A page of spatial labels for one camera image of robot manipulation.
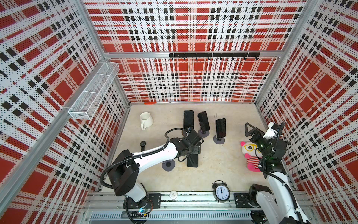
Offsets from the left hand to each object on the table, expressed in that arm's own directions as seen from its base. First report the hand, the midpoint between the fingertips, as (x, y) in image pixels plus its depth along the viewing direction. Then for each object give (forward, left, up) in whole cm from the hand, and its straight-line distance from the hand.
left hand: (196, 147), depth 84 cm
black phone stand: (+12, -17, +3) cm, 20 cm away
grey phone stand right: (+9, -18, -10) cm, 22 cm away
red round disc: (+52, +38, -14) cm, 66 cm away
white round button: (-24, +13, -8) cm, 29 cm away
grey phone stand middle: (+15, -7, -11) cm, 20 cm away
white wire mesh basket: (+25, +74, +11) cm, 79 cm away
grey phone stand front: (-8, +17, -9) cm, 21 cm away
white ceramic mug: (+23, +36, -3) cm, 43 cm away
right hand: (+6, -31, +14) cm, 34 cm away
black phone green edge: (+19, +4, +3) cm, 20 cm away
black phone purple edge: (+18, -6, +2) cm, 19 cm away
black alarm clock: (-23, -13, -7) cm, 28 cm away
